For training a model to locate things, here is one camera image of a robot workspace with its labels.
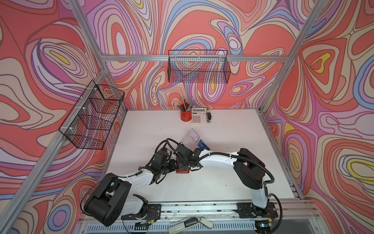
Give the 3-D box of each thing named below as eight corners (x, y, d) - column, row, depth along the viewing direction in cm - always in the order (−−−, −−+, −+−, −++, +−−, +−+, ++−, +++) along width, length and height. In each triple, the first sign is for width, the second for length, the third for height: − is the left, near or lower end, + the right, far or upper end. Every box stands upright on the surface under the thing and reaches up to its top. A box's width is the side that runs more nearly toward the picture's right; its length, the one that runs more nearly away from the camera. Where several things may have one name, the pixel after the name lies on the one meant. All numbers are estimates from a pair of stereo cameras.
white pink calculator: (191, 124, 113) (191, 121, 110) (191, 110, 122) (191, 107, 120) (207, 124, 113) (208, 121, 110) (206, 110, 122) (206, 107, 120)
